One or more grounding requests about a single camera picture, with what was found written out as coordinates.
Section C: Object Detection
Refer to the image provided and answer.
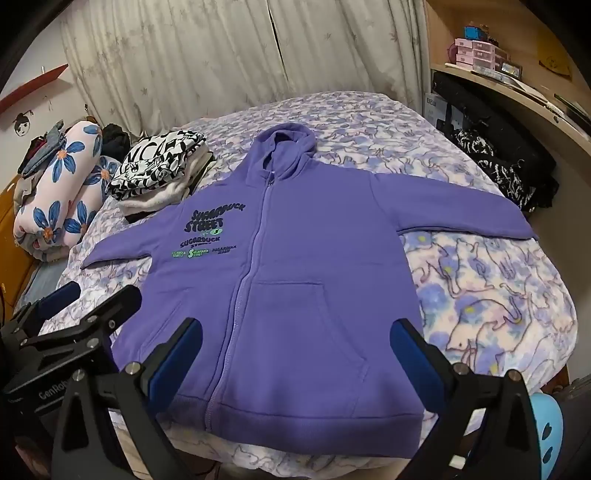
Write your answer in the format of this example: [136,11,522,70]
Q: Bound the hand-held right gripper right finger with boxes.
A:
[389,318,541,480]

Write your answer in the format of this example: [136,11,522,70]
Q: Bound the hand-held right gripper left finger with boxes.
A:
[52,318,204,480]

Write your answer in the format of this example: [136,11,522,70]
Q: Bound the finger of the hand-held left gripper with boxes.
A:
[22,285,143,355]
[9,282,81,334]

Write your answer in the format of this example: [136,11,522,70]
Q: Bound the purple zip hoodie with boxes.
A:
[81,124,539,450]

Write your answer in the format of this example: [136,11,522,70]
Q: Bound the grey crumpled clothes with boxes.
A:
[18,120,65,178]

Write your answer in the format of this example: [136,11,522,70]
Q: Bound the black patterned clothes pile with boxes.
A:
[431,71,557,185]

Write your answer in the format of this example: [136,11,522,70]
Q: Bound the grey blue bed sheet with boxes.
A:
[14,261,70,315]

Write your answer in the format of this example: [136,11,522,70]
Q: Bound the purple cat print blanket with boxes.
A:
[11,92,578,476]

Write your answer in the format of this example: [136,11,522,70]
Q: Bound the cream folded garment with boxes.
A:
[115,152,218,217]

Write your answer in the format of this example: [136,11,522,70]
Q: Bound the rolled blue floral quilt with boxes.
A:
[13,119,123,261]

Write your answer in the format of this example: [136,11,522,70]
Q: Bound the light blue round object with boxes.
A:
[529,390,565,476]

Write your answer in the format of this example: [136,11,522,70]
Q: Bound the black white printed folded garment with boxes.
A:
[105,129,208,201]

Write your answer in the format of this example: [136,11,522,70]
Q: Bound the black crumpled clothing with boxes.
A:
[100,122,132,160]

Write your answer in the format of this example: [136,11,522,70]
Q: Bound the black white patterned cloth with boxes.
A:
[450,127,559,213]

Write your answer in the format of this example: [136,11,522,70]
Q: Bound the white cardboard box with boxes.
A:
[425,95,448,131]

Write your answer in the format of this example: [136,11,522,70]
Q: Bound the white patterned curtain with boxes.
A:
[60,0,437,139]

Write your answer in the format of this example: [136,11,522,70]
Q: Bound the pink drawer organizer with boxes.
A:
[455,38,506,70]

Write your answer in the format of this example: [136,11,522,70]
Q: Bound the round face wall sticker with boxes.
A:
[13,110,35,138]

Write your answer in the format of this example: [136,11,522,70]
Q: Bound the red wall shelf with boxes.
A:
[0,76,70,114]

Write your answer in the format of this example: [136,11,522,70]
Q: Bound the wooden wall shelf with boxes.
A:
[422,0,591,185]

